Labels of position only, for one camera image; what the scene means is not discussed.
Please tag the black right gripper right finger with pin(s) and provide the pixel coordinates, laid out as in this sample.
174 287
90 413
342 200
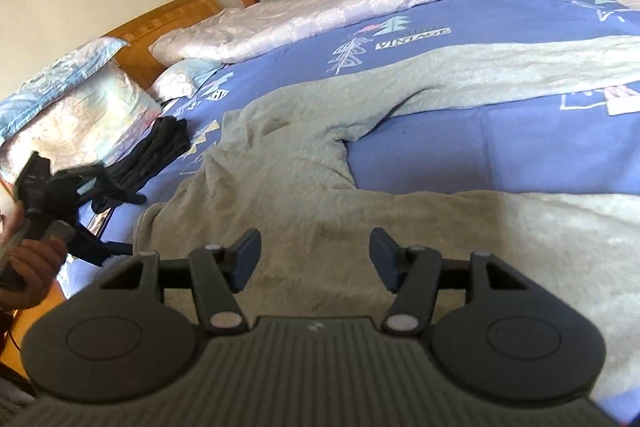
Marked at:
411 274

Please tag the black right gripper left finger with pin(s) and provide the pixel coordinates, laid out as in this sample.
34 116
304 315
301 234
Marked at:
217 274

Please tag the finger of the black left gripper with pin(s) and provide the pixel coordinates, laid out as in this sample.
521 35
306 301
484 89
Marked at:
84 245
109 193

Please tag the grey sweatpants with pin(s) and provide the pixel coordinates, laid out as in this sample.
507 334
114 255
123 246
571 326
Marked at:
530 151

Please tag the person's left hand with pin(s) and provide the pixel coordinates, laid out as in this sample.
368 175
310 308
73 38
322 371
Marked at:
38 262

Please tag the folded black garment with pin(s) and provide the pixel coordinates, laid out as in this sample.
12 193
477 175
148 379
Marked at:
168 139

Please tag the smartphone with pink case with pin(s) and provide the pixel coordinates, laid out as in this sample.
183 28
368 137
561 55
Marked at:
98 222

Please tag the large pastel patterned pillow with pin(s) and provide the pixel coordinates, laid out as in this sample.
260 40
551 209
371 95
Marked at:
98 121

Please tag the blue floral top pillow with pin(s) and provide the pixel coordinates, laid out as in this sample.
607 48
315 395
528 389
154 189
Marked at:
56 80

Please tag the small white blue pillow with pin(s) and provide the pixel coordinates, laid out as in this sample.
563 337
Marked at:
183 79

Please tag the wooden headboard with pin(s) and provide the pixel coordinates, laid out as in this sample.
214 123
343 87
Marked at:
141 32

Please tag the blue patterned bed sheet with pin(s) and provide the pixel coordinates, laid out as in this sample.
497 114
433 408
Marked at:
501 350

